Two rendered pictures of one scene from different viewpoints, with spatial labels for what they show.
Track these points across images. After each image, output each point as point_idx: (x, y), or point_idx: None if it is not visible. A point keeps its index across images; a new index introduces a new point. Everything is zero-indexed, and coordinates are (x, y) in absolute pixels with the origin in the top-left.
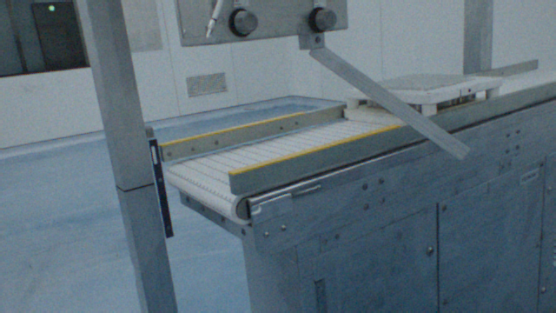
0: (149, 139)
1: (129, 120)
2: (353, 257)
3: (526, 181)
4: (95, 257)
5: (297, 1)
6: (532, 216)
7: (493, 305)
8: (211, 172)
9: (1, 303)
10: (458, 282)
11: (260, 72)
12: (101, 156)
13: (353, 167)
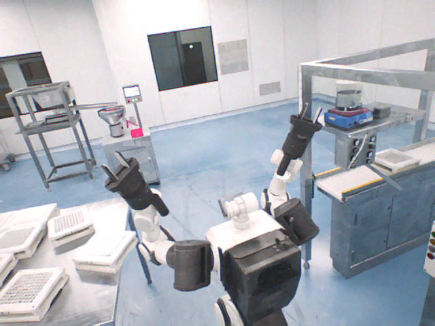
0: (242, 120)
1: (308, 170)
2: (366, 208)
3: (428, 186)
4: (242, 185)
5: (363, 158)
6: (429, 197)
7: (410, 224)
8: (331, 186)
9: (215, 200)
10: (397, 216)
11: None
12: (221, 130)
13: (370, 189)
